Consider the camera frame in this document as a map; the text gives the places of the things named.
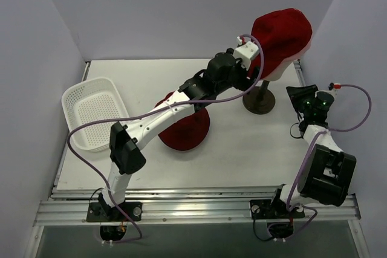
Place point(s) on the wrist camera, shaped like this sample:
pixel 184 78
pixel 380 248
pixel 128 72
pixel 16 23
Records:
pixel 333 89
pixel 247 50

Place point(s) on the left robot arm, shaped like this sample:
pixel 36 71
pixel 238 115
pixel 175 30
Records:
pixel 127 140

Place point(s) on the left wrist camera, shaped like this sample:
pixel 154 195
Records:
pixel 247 50

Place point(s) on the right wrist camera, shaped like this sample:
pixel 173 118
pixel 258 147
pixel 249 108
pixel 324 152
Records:
pixel 333 89

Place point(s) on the cream mannequin head stand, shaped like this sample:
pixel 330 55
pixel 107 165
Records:
pixel 260 100

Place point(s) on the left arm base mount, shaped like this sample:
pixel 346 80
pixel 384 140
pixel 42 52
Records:
pixel 113 224

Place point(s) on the white perforated basket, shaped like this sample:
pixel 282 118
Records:
pixel 92 100

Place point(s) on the aluminium mounting rail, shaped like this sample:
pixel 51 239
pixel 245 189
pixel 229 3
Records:
pixel 174 206

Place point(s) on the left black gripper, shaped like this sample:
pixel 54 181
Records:
pixel 252 74

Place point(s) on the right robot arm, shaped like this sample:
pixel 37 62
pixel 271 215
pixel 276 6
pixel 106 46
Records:
pixel 326 171

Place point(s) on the pink baseball cap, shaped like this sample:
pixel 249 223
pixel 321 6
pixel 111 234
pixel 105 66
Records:
pixel 297 55

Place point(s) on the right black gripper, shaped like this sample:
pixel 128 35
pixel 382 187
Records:
pixel 300 93

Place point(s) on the red cap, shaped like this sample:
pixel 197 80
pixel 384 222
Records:
pixel 281 34

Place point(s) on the dark red knit hat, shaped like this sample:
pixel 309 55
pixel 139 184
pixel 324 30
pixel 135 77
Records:
pixel 187 133

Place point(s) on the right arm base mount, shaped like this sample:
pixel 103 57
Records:
pixel 279 221

